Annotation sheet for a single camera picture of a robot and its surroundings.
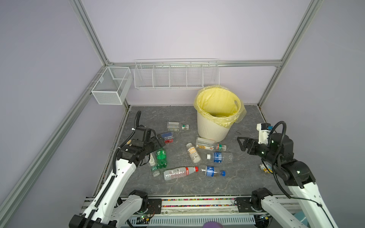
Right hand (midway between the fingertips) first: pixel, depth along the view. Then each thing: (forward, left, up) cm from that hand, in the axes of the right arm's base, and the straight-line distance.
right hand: (244, 140), depth 68 cm
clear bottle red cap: (-8, +33, -22) cm, 41 cm away
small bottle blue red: (+17, +42, -25) cm, 52 cm away
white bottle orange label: (+4, +25, -22) cm, 34 cm away
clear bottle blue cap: (-8, +15, -22) cm, 28 cm away
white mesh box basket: (+47, +83, -2) cm, 95 cm away
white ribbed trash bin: (+14, +15, -12) cm, 24 cm away
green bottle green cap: (+1, +44, -22) cm, 50 cm away
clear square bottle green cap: (+12, +13, -25) cm, 31 cm away
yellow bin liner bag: (+34, +6, -10) cm, 36 cm away
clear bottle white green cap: (-7, +47, -24) cm, 53 cm away
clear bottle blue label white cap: (+1, +9, -21) cm, 23 cm away
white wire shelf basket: (+51, +36, +4) cm, 63 cm away
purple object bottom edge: (-32, +16, -28) cm, 45 cm away
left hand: (+2, +44, -8) cm, 45 cm away
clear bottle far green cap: (+24, +38, -20) cm, 49 cm away
